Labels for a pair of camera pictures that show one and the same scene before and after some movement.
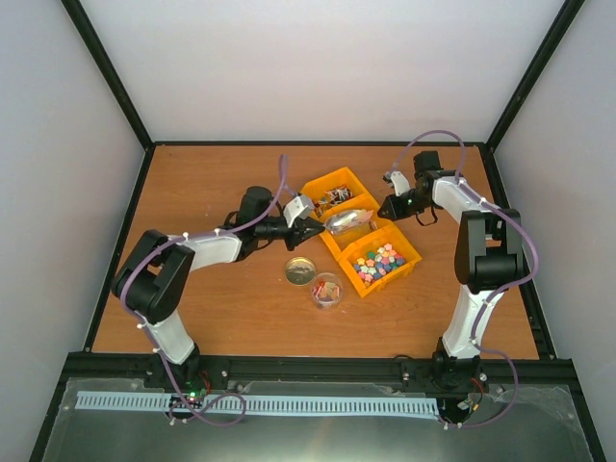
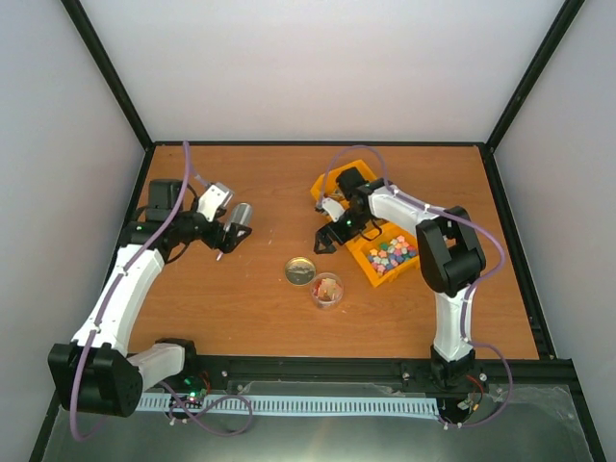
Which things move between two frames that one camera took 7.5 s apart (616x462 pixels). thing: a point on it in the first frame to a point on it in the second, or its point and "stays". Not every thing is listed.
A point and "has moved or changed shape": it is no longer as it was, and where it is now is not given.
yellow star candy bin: x=392 y=236 has moved or changed shape
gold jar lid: x=300 y=270 stays
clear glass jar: x=326 y=291 stays
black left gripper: x=308 y=226 to x=230 y=242
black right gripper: x=395 y=214 to x=322 y=235
